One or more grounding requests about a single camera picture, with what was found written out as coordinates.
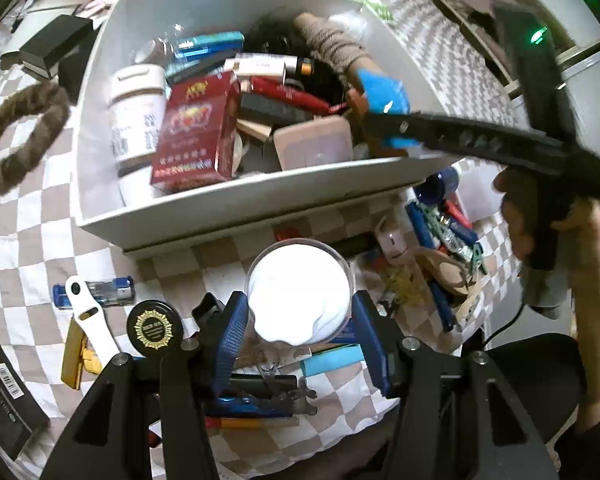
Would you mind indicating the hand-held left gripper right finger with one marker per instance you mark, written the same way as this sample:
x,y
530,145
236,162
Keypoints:
x,y
372,345

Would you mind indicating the black gloves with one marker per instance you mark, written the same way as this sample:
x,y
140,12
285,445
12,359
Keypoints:
x,y
75,77

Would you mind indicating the person's right forearm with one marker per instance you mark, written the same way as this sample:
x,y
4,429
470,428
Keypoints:
x,y
597,310

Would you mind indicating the clear plastic box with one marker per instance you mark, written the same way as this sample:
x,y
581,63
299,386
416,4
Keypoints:
x,y
480,192

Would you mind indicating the white small device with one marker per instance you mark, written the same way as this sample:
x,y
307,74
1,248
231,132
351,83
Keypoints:
x,y
392,240

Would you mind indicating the blue pen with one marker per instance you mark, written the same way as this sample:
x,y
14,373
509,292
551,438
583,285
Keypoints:
x,y
420,225

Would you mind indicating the white pill bottle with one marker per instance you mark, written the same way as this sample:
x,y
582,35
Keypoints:
x,y
135,110

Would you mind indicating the black gift box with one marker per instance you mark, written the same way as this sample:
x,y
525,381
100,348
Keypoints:
x,y
55,45

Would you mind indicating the white cardboard box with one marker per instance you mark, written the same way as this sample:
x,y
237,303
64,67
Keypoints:
x,y
260,195

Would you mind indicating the clear cup of white cotton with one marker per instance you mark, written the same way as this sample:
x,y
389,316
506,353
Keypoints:
x,y
300,295

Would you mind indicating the blue capped bottle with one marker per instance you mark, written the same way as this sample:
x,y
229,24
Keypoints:
x,y
435,189

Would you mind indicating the wooden wardrobe shelf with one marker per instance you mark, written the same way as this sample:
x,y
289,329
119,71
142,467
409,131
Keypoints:
x,y
475,20

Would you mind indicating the black gold battery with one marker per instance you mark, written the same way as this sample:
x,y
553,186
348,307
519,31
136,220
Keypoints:
x,y
299,67

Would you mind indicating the red tube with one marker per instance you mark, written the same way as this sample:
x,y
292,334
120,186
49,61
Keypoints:
x,y
290,94

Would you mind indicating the tan wooden piece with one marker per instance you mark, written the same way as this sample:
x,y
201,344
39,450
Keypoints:
x,y
445,272

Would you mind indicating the pink compact case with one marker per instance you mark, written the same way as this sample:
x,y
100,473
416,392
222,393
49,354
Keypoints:
x,y
312,142

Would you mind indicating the yellow small trinket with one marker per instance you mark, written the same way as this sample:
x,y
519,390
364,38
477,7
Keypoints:
x,y
402,285

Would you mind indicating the person's right hand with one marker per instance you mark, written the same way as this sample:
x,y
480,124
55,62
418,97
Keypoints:
x,y
515,210

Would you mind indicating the green clip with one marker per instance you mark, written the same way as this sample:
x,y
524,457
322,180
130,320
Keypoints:
x,y
474,259

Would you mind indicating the gold lighter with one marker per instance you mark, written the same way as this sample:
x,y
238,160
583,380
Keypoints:
x,y
75,355

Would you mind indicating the red cigarette pack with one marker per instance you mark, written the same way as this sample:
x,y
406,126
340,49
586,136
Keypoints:
x,y
190,135

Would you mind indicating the black hair bundle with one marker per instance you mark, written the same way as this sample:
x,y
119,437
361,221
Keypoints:
x,y
275,35

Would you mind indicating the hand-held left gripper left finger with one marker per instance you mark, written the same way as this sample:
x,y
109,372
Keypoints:
x,y
230,340

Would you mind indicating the orange pen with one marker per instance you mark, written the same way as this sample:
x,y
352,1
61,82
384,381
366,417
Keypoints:
x,y
250,423

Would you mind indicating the black barcode carton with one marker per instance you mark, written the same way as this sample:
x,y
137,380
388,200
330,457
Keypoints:
x,y
5,400

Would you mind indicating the blue clear lighter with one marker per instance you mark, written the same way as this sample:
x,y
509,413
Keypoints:
x,y
110,290

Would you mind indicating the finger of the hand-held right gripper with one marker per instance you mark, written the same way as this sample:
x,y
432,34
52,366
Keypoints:
x,y
380,91
402,141

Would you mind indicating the pink rabbit comb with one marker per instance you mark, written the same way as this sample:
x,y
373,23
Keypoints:
x,y
97,6

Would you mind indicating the teal blue lighter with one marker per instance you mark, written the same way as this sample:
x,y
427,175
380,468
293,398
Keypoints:
x,y
210,44

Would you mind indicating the black round tin gold emblem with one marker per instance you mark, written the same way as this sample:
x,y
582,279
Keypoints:
x,y
155,330

